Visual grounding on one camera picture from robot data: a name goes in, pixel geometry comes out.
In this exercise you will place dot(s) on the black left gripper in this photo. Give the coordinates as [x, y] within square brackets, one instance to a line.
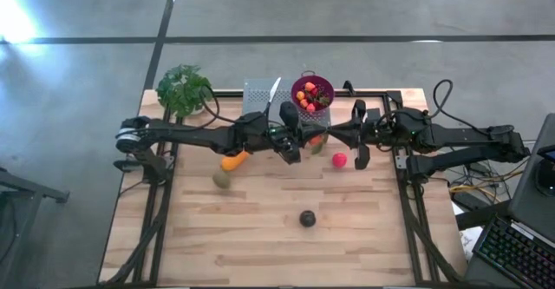
[288, 135]

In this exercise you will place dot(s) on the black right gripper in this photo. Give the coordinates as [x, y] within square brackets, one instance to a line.
[375, 133]

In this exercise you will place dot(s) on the red strawberry green leaves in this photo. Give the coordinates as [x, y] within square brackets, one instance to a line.
[311, 107]

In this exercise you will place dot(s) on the red round apple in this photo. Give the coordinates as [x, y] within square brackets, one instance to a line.
[339, 160]

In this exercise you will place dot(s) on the small green leafy fruit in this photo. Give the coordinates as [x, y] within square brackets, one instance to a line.
[323, 102]

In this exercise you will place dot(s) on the small orange peach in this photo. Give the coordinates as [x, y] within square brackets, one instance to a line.
[300, 95]

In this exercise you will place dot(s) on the small orange pear with stem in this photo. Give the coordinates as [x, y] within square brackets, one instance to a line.
[310, 86]

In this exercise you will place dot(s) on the purple plastic colander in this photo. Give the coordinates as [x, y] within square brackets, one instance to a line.
[328, 87]

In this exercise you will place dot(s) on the silver table knife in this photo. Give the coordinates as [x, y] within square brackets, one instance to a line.
[274, 90]

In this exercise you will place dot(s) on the large dark purple fruit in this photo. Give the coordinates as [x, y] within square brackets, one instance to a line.
[307, 218]

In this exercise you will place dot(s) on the yellow orange mango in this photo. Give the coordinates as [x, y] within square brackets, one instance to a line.
[232, 163]

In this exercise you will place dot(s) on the green brown kiwi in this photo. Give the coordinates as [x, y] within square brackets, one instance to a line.
[221, 179]

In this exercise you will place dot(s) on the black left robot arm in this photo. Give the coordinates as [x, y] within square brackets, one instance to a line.
[195, 135]

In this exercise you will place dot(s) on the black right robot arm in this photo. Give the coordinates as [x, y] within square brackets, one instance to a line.
[468, 137]

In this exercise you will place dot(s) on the grey perforated metal rack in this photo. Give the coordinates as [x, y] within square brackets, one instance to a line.
[256, 96]

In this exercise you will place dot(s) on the green plant in white pot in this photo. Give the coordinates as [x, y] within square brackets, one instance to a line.
[184, 90]

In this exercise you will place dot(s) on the black desk beam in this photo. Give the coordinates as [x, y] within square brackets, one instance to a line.
[481, 217]

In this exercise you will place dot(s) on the white printed paper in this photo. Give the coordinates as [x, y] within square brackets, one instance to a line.
[470, 242]

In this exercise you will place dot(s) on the small device with blue screen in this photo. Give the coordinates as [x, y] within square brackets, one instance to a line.
[548, 153]

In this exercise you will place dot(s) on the black round device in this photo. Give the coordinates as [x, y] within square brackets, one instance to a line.
[547, 178]

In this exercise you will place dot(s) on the grey laptop with backlit keyboard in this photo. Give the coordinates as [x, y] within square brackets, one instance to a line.
[516, 254]

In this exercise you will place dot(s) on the black metal stand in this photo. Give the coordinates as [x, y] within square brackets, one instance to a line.
[34, 188]

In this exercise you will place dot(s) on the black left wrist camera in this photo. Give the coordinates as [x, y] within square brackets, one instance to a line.
[292, 155]

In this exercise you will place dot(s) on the small black bracket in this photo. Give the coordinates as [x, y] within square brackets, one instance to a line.
[348, 88]

